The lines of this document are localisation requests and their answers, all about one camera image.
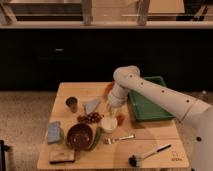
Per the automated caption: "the green plastic tray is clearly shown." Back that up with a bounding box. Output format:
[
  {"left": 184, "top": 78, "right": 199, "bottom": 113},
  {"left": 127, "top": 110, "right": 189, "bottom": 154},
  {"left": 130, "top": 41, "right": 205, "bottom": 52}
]
[{"left": 127, "top": 76, "right": 176, "bottom": 123}]

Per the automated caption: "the dark cabinet counter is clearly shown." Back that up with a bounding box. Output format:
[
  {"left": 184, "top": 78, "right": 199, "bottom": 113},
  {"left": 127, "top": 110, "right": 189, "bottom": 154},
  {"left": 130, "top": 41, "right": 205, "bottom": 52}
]
[{"left": 0, "top": 29, "right": 213, "bottom": 91}]

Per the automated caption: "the green cucumber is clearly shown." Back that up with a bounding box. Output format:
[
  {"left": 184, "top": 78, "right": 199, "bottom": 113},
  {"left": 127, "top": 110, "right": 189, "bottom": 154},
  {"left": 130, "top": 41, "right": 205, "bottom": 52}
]
[{"left": 87, "top": 127, "right": 102, "bottom": 151}]

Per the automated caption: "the bunch of red grapes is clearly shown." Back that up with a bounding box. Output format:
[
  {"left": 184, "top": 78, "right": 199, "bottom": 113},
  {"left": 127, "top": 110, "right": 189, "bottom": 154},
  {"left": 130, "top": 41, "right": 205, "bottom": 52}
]
[{"left": 77, "top": 112, "right": 102, "bottom": 124}]

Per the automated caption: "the small orange fruit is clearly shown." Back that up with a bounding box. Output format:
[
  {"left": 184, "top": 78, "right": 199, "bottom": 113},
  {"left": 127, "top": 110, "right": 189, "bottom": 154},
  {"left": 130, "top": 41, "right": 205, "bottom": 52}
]
[{"left": 116, "top": 114, "right": 125, "bottom": 125}]

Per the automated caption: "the white cup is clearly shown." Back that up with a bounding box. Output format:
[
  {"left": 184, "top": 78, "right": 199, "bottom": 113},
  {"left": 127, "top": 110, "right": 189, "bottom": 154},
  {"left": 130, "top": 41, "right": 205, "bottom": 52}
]
[{"left": 101, "top": 117, "right": 117, "bottom": 133}]

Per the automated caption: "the silver fork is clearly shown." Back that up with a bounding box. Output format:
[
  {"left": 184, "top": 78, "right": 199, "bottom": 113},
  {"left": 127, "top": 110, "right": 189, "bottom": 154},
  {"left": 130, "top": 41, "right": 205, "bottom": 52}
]
[{"left": 103, "top": 134, "right": 137, "bottom": 145}]

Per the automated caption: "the black dish brush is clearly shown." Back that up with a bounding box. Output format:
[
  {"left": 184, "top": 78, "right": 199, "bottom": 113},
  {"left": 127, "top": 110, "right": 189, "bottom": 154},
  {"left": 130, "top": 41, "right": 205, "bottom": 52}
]
[{"left": 128, "top": 144, "right": 171, "bottom": 168}]

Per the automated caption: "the blue sponge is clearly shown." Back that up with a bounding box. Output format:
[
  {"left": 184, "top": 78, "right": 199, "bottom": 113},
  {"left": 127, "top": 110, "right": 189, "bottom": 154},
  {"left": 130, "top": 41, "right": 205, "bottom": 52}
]
[{"left": 47, "top": 121, "right": 63, "bottom": 144}]

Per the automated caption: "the wooden block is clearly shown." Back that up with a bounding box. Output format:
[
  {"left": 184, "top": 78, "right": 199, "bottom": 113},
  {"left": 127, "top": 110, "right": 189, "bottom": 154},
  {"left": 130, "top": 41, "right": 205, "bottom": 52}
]
[{"left": 49, "top": 149, "right": 75, "bottom": 164}]

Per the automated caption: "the wooden folding table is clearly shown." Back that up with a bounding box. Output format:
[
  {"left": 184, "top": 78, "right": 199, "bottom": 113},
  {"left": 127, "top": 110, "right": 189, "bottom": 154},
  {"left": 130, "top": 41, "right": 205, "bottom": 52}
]
[{"left": 37, "top": 82, "right": 189, "bottom": 171}]

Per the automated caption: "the dark metal cup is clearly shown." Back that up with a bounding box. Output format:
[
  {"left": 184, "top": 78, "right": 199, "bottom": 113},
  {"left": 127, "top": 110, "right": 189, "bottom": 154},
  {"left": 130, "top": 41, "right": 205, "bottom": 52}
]
[{"left": 65, "top": 97, "right": 78, "bottom": 113}]

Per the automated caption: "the dark red bowl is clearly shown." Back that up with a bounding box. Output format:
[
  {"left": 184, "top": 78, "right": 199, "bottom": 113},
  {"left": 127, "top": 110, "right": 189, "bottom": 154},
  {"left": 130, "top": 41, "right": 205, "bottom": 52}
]
[{"left": 66, "top": 123, "right": 93, "bottom": 150}]

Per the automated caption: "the grey triangular cloth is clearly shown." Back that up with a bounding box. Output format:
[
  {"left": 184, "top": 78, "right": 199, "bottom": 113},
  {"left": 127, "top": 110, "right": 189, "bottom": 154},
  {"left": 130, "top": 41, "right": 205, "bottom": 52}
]
[{"left": 83, "top": 99, "right": 100, "bottom": 114}]

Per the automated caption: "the orange bowl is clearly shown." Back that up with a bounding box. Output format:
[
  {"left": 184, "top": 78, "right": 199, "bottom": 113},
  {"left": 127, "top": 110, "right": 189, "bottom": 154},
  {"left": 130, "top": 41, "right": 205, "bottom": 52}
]
[{"left": 104, "top": 81, "right": 114, "bottom": 96}]

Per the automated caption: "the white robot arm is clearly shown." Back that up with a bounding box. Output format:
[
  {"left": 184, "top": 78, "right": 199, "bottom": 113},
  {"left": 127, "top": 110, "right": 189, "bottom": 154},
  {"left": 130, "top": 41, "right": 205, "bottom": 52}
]
[{"left": 108, "top": 66, "right": 213, "bottom": 171}]

